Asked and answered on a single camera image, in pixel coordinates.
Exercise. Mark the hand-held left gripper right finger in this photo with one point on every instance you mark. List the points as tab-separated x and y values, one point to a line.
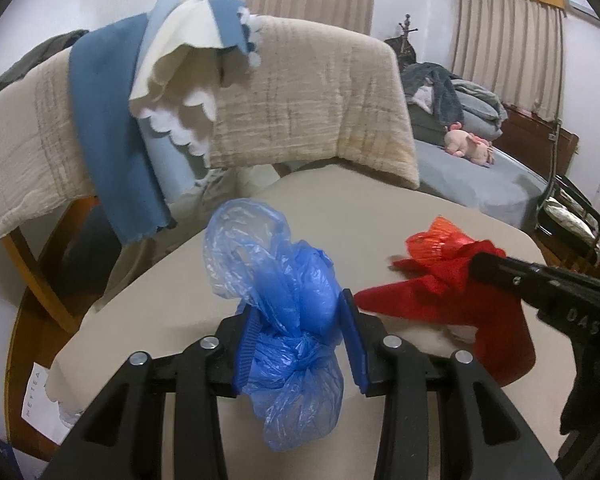
355	345

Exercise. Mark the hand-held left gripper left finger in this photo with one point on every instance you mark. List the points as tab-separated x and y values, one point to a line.
245	360

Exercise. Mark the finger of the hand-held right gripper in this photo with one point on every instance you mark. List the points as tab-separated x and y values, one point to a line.
530	280

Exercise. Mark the blue plastic bag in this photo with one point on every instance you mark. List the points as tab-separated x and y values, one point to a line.
290	300

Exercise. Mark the red cloth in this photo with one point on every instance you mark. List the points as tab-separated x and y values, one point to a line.
430	295

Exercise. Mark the red plastic bag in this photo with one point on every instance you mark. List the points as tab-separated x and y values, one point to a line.
437	240

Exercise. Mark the pale patterned cushion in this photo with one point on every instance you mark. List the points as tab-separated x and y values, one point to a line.
567	217

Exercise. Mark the black metal chair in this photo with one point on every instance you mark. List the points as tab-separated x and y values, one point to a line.
580	200

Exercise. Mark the bed with grey sheet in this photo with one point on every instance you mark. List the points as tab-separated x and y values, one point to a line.
480	185

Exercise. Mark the thin dark pole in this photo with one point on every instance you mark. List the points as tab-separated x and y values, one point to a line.
552	160

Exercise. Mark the dark wooden headboard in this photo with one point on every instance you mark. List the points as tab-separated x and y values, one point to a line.
530	135

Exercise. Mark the pink plush toy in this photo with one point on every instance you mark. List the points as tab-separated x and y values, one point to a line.
465	142

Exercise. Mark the folded grey duvet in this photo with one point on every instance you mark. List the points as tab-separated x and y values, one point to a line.
480	110

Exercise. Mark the white paper sheet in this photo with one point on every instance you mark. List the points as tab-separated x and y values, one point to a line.
40	400

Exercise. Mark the dark grey fleece blanket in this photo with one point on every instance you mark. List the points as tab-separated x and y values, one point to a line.
435	85

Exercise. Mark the narrow beige curtain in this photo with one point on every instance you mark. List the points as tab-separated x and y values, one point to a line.
505	50

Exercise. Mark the wooden chair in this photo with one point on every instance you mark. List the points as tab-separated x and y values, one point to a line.
30	270

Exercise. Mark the beige quilted blanket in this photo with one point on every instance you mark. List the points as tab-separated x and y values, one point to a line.
305	110

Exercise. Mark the black coat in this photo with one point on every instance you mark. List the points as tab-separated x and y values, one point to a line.
400	50

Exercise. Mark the white air conditioner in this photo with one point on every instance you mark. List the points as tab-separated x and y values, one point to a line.
580	6

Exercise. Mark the wooden coat rack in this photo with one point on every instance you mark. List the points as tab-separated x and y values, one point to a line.
406	30

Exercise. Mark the cream and blue scalloped cloth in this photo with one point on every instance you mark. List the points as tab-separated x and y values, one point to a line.
180	75

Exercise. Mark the dark olive jacket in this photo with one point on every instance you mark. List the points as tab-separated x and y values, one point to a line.
30	60

